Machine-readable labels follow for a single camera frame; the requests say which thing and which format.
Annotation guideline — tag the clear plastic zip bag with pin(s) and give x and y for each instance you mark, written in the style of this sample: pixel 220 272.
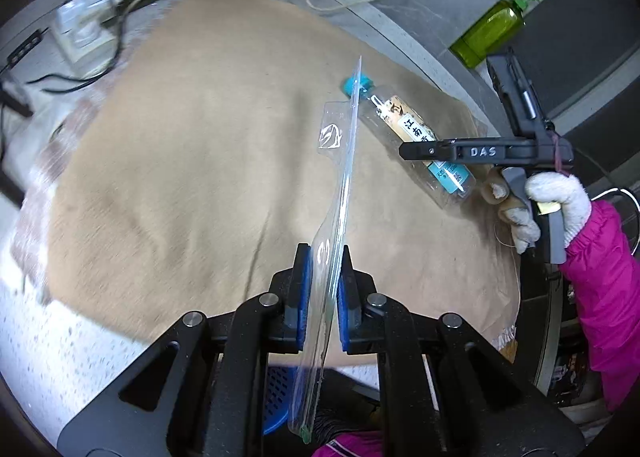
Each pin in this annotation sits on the clear plastic zip bag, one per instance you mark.
pixel 325 287

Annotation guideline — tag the beige blanket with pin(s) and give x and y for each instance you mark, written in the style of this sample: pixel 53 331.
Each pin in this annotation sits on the beige blanket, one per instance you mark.
pixel 200 162

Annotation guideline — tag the checked grey cloth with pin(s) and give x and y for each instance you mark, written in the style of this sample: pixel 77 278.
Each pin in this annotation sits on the checked grey cloth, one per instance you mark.
pixel 45 177

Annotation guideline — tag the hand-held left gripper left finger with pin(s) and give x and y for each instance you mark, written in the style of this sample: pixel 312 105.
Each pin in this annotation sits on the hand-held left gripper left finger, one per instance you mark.
pixel 302 297

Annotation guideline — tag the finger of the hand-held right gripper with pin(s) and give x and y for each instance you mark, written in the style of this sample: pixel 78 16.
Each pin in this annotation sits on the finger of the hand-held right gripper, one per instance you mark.
pixel 425 149

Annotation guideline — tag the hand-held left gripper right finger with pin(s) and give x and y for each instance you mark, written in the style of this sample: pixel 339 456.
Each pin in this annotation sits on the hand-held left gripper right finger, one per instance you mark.
pixel 344 307

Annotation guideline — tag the person's right hand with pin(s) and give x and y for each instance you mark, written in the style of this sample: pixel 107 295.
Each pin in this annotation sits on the person's right hand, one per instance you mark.
pixel 570 202

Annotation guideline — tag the clear bottle with teal cap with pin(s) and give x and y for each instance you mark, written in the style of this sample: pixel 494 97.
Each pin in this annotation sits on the clear bottle with teal cap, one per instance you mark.
pixel 400 122

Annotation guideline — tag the green soap bottle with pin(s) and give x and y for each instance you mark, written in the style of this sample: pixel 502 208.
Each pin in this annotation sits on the green soap bottle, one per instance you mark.
pixel 487 29

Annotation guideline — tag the person's right forearm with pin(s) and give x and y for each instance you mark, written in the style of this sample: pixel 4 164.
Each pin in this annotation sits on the person's right forearm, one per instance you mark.
pixel 605 287

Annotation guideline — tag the white power strip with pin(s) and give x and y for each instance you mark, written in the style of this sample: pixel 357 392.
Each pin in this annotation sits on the white power strip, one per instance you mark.
pixel 82 37

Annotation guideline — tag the person's pink jacket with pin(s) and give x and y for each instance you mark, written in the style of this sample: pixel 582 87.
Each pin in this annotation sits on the person's pink jacket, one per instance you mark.
pixel 345 444

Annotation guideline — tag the blue plastic basket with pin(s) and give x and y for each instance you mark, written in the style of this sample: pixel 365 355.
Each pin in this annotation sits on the blue plastic basket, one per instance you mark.
pixel 277 397

